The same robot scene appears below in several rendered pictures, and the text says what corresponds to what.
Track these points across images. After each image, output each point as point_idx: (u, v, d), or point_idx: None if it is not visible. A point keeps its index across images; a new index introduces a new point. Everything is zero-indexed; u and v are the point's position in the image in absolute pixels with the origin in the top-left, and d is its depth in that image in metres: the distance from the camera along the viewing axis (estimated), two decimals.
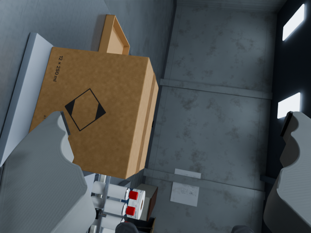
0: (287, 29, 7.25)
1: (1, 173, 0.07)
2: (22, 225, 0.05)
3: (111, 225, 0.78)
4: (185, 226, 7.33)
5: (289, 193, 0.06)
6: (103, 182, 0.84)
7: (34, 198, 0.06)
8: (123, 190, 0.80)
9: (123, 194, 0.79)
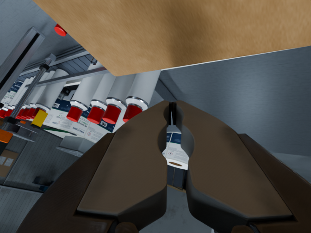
0: None
1: (111, 138, 0.08)
2: (109, 189, 0.06)
3: (98, 88, 0.48)
4: (188, 229, 6.80)
5: (202, 181, 0.06)
6: None
7: (124, 170, 0.07)
8: (139, 92, 0.39)
9: (131, 94, 0.39)
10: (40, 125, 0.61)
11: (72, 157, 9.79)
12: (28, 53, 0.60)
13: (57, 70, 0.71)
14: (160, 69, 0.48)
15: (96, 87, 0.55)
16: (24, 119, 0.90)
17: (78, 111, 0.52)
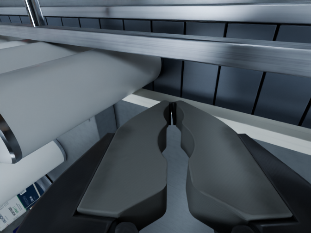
0: None
1: (111, 138, 0.08)
2: (109, 189, 0.06)
3: None
4: None
5: (202, 182, 0.06)
6: (141, 73, 0.18)
7: (124, 170, 0.07)
8: (12, 92, 0.10)
9: None
10: None
11: None
12: None
13: None
14: (128, 99, 0.22)
15: None
16: None
17: None
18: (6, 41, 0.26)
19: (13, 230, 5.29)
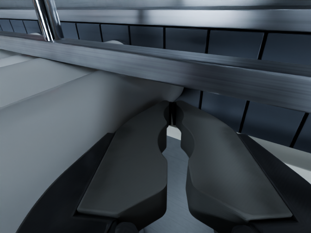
0: None
1: (111, 138, 0.08)
2: (109, 189, 0.06)
3: None
4: None
5: (202, 182, 0.06)
6: (164, 98, 0.14)
7: (124, 170, 0.07)
8: None
9: None
10: None
11: None
12: None
13: None
14: (171, 133, 0.16)
15: None
16: None
17: None
18: (6, 53, 0.21)
19: None
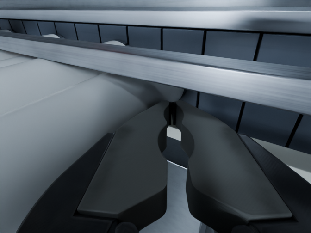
0: None
1: (111, 138, 0.08)
2: (109, 189, 0.06)
3: None
4: None
5: (202, 182, 0.06)
6: (164, 98, 0.14)
7: (124, 170, 0.07)
8: None
9: None
10: None
11: None
12: None
13: (3, 30, 0.28)
14: None
15: None
16: None
17: None
18: None
19: None
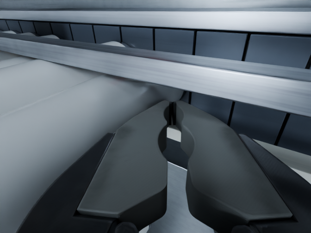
0: None
1: (111, 138, 0.08)
2: (109, 189, 0.06)
3: None
4: None
5: (202, 182, 0.06)
6: (163, 95, 0.14)
7: (124, 170, 0.07)
8: None
9: None
10: None
11: None
12: None
13: (26, 33, 0.25)
14: None
15: None
16: None
17: None
18: None
19: None
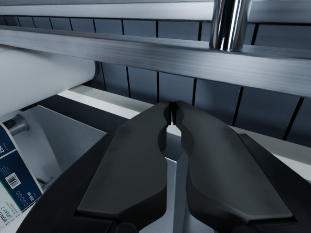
0: None
1: (111, 138, 0.08)
2: (109, 189, 0.06)
3: None
4: None
5: (202, 182, 0.06)
6: (65, 66, 0.18)
7: (124, 170, 0.07)
8: None
9: None
10: None
11: None
12: None
13: None
14: None
15: None
16: None
17: None
18: None
19: None
